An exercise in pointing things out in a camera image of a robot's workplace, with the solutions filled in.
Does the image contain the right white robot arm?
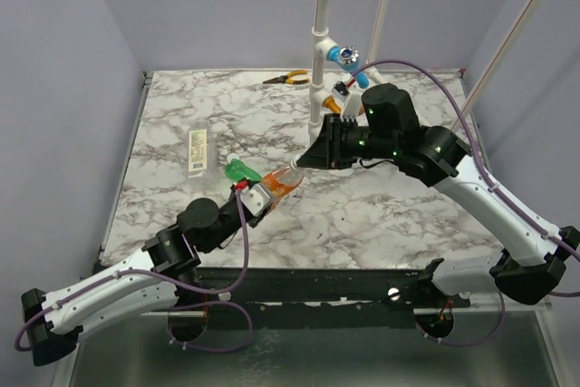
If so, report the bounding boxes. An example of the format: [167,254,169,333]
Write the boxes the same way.
[297,114,579,307]

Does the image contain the white PVC pipe frame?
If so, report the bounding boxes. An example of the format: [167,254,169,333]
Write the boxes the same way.
[308,0,540,140]

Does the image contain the orange label tea bottle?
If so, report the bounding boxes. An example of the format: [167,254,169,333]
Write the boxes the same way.
[261,162,304,206]

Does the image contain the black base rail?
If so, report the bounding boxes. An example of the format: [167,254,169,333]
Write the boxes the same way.
[90,264,495,332]

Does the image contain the yellow handled pliers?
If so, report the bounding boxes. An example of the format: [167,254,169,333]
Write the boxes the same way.
[263,69,310,85]

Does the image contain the blue plastic faucet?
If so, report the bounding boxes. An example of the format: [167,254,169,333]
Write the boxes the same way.
[327,45,370,89]

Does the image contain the green plastic bottle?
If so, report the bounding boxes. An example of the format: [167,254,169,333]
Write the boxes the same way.
[224,160,262,183]

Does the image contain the brass yellow faucet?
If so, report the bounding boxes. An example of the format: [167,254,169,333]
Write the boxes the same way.
[323,94,364,119]

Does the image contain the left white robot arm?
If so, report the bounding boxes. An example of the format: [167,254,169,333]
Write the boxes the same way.
[14,188,278,366]

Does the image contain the clear square water bottle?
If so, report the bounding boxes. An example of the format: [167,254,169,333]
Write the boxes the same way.
[187,119,217,179]

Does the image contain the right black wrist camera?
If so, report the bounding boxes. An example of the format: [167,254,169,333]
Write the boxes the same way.
[333,81,421,134]

